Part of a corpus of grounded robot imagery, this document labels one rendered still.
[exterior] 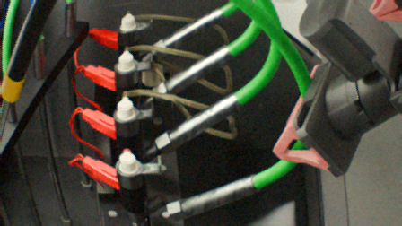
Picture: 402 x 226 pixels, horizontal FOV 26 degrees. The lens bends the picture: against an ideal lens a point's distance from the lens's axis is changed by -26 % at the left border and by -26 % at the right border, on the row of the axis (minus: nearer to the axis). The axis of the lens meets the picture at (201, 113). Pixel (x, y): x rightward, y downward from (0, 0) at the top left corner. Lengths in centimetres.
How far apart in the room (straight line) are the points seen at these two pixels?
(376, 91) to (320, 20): 8
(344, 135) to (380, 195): 174
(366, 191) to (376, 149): 18
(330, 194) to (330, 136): 40
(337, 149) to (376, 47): 14
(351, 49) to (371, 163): 193
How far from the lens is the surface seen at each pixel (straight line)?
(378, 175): 264
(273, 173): 95
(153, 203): 110
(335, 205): 122
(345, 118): 83
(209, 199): 98
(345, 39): 75
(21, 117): 114
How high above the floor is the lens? 182
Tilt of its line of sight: 40 degrees down
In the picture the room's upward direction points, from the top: 2 degrees counter-clockwise
